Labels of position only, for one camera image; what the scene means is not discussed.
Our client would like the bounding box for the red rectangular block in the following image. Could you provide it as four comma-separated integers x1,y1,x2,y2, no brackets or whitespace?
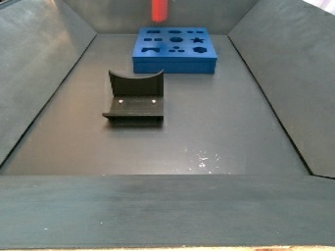
153,0,169,23

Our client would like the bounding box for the blue shape sorting board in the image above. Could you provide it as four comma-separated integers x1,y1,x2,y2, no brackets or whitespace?
133,27,218,74

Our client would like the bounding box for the black curved bracket stand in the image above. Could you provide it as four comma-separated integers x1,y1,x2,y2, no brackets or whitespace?
102,72,165,120

